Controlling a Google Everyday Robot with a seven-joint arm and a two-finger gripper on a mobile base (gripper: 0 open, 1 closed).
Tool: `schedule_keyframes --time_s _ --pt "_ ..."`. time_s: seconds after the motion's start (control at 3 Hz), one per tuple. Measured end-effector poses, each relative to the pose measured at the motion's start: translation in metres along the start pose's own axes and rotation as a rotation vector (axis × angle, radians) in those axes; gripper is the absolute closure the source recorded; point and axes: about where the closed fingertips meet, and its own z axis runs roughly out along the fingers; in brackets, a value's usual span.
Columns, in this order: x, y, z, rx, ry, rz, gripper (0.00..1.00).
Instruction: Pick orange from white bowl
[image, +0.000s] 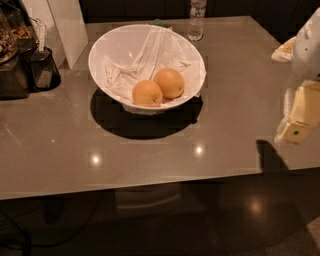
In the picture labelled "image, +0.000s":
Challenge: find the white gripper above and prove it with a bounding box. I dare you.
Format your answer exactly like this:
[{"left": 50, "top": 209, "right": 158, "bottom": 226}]
[{"left": 271, "top": 8, "right": 320, "bottom": 144}]

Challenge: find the orange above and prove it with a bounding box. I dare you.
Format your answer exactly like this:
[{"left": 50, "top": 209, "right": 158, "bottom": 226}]
[
  {"left": 153, "top": 68, "right": 185, "bottom": 99},
  {"left": 132, "top": 80, "right": 163, "bottom": 107}
]

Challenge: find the white cloth in bowl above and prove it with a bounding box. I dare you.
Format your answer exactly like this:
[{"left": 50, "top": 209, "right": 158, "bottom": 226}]
[{"left": 104, "top": 25, "right": 203, "bottom": 108}]

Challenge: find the white bowl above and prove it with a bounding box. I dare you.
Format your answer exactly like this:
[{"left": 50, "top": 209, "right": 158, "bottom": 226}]
[{"left": 87, "top": 23, "right": 207, "bottom": 116}]

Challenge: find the clear plastic water bottle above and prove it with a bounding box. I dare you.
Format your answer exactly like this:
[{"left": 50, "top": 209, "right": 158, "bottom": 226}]
[{"left": 188, "top": 0, "right": 207, "bottom": 41}]

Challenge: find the green sponge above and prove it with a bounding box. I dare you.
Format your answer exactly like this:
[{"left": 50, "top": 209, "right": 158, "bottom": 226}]
[{"left": 148, "top": 19, "right": 172, "bottom": 30}]

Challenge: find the white board panel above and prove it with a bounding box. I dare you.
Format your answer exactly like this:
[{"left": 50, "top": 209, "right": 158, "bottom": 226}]
[{"left": 22, "top": 0, "right": 88, "bottom": 69}]

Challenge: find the black mesh cup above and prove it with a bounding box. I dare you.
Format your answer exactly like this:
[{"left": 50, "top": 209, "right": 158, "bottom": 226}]
[{"left": 19, "top": 47, "right": 61, "bottom": 92}]

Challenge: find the white utensil in cup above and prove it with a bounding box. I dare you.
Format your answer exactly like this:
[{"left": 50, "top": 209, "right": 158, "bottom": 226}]
[{"left": 31, "top": 18, "right": 46, "bottom": 52}]

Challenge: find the dark tray with snacks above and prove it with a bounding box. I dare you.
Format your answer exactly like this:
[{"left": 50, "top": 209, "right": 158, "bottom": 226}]
[{"left": 0, "top": 0, "right": 34, "bottom": 100}]

